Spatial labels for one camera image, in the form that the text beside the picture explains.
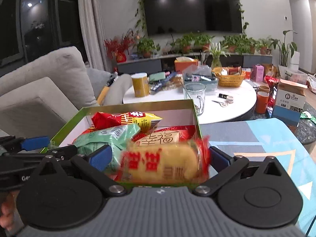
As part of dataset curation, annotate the wall television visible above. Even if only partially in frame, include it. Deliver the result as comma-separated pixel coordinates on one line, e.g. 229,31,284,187
144,0,243,36

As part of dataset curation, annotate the grey television cabinet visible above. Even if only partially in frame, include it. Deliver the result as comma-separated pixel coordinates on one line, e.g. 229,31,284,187
116,53,273,76

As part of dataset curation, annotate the blue white cardboard box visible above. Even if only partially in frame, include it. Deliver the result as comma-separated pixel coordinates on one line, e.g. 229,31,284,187
272,79,308,126

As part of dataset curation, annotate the brown package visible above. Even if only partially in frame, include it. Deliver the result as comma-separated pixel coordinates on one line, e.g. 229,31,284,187
262,64,276,78

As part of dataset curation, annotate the green snack packet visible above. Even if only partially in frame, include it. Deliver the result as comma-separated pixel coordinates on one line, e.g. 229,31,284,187
71,123,141,173

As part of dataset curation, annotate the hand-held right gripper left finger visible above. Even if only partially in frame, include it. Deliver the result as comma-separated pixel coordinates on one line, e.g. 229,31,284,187
37,144,127,196

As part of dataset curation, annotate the teal storage tray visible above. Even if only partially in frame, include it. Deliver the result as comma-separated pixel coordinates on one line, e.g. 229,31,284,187
183,74,219,89

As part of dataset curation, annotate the dark glass window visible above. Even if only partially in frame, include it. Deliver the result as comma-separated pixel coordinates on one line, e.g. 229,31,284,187
0,0,87,67

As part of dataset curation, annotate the blue grey patterned mat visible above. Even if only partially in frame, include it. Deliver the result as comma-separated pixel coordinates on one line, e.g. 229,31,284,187
201,117,316,237

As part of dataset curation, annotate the yellow cushion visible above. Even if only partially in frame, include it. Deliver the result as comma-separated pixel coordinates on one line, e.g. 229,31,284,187
97,86,110,104

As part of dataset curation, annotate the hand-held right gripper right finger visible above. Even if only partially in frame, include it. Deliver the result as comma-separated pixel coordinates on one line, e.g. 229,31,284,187
193,146,283,197

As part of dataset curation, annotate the red snack packet beige label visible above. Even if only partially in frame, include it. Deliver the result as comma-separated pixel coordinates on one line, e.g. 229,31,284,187
133,125,198,147

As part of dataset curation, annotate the small green packet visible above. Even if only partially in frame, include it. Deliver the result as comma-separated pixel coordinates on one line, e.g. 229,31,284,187
300,111,316,124

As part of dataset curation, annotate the round white table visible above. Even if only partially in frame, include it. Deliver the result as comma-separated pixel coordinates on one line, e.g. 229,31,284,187
123,79,257,124

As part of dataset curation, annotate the white curtain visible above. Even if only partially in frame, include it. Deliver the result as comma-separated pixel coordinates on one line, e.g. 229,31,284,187
77,0,111,72

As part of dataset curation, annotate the grey sofa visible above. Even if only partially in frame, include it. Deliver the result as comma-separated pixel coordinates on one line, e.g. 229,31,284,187
0,46,134,139

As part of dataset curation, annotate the tall leafy plant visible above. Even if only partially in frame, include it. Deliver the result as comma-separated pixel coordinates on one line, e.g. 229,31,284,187
270,30,298,67

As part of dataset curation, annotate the person's left hand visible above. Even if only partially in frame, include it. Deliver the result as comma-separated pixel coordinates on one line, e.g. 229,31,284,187
0,193,24,230

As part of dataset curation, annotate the white plastic bag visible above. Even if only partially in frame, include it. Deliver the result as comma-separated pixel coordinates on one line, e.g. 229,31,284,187
307,73,316,92

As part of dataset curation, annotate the blue snack bar packet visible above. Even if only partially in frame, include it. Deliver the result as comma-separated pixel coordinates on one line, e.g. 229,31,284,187
150,73,177,91

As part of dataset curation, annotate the glass vase with grass plant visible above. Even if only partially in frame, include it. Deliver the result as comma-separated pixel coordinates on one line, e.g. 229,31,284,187
205,43,230,68

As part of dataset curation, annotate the red and yellow snack packet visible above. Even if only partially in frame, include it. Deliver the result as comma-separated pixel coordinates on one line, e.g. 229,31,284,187
92,111,163,132

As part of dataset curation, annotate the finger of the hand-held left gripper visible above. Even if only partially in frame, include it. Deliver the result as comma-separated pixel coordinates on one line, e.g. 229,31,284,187
46,144,79,161
0,135,50,153

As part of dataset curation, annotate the pink carton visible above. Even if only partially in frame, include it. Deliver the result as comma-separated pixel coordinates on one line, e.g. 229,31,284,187
253,64,264,82

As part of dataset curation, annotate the glass mug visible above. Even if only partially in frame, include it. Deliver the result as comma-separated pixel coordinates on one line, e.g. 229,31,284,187
183,83,206,116

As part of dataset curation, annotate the yellow can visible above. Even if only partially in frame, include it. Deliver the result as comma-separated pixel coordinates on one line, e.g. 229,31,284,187
131,72,150,98

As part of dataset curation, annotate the red berry plant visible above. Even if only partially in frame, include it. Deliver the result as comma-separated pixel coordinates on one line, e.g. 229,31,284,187
104,30,139,63

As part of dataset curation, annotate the mint green case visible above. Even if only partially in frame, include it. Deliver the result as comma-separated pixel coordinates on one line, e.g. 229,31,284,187
149,72,166,82

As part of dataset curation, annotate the clear cookie packet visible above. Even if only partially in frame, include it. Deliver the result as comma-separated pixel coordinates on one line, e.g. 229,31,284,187
164,75,184,89

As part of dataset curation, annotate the green-rimmed cardboard box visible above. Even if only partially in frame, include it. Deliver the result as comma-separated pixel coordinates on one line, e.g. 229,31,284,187
41,99,203,187

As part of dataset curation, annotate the red plastic bag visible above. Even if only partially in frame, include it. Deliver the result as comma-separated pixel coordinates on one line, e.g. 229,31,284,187
264,76,279,89

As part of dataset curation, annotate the grey cushion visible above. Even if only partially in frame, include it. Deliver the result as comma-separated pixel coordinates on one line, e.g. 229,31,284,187
86,68,113,102

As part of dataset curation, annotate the black white cloth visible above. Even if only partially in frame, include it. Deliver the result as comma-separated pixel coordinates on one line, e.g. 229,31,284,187
106,71,119,84

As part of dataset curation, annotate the row of potted plants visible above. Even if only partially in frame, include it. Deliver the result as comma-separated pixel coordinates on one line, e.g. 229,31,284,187
134,32,274,58

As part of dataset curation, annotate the yellow snack packet red print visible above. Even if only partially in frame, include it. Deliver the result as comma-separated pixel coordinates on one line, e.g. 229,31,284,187
116,136,211,184

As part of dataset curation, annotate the clear storage box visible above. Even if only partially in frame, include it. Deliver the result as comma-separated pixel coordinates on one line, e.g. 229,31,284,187
279,65,308,82

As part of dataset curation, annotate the hanging green vine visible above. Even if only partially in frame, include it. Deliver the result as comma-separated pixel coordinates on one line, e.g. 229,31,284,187
134,0,149,36
236,0,250,35

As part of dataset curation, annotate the orange tissue box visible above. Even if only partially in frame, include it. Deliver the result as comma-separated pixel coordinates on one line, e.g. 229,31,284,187
174,57,198,74

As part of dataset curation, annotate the clear plastic bag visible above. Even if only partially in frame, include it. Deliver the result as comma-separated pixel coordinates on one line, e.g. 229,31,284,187
183,64,213,78

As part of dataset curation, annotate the orange woven basket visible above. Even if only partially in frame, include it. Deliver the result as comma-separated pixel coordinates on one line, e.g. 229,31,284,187
212,67,246,87

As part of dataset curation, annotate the white appliance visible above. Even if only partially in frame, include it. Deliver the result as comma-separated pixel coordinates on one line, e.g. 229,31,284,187
290,52,300,70

